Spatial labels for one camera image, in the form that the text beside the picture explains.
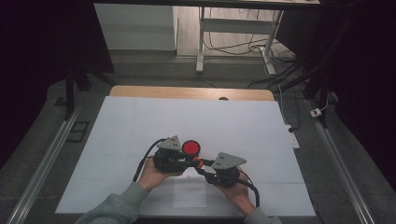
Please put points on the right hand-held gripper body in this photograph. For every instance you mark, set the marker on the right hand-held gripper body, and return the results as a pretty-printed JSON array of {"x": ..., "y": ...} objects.
[{"x": 227, "y": 161}]

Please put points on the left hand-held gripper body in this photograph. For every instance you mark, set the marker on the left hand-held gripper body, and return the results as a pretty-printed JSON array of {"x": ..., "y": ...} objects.
[{"x": 169, "y": 160}]

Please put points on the orange bottle cap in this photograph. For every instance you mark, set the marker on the orange bottle cap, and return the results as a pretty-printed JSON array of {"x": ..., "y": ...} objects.
[{"x": 200, "y": 164}]

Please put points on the person's left hand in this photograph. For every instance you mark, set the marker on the person's left hand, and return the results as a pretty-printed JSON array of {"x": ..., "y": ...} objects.
[{"x": 152, "y": 177}]

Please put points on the person's right hand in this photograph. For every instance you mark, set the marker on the person's right hand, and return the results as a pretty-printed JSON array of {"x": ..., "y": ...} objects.
[{"x": 239, "y": 196}]

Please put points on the red round dish black rim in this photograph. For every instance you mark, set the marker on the red round dish black rim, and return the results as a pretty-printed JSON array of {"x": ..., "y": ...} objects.
[{"x": 190, "y": 147}]

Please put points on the white paper sheet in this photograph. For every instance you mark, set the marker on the white paper sheet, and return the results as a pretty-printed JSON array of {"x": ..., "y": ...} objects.
[{"x": 190, "y": 194}]

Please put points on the dark round table grommet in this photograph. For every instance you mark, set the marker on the dark round table grommet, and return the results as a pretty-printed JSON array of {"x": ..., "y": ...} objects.
[{"x": 223, "y": 98}]

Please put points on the wooden table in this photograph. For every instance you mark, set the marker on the wooden table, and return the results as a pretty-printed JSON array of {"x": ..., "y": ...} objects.
[{"x": 174, "y": 92}]

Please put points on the white power strip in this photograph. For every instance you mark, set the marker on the white power strip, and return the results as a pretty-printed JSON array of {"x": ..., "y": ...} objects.
[{"x": 293, "y": 138}]

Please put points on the black floor socket plate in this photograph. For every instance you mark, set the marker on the black floor socket plate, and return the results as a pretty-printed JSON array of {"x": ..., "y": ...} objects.
[{"x": 77, "y": 131}]

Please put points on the black metal stand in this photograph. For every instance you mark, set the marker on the black metal stand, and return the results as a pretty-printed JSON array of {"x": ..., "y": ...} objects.
[
  {"x": 320, "y": 93},
  {"x": 70, "y": 93}
]

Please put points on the white-legged desk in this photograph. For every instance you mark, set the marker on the white-legged desk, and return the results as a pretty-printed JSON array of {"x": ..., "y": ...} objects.
[{"x": 236, "y": 25}]

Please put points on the grey cabinet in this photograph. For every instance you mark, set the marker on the grey cabinet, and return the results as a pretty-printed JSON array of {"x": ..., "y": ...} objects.
[{"x": 134, "y": 28}]

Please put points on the dark curtain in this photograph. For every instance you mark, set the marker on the dark curtain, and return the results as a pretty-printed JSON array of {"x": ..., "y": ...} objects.
[
  {"x": 37, "y": 46},
  {"x": 364, "y": 62}
]

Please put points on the aluminium floor rail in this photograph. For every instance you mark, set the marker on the aluminium floor rail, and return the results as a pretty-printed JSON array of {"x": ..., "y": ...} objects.
[
  {"x": 339, "y": 161},
  {"x": 46, "y": 165}
]

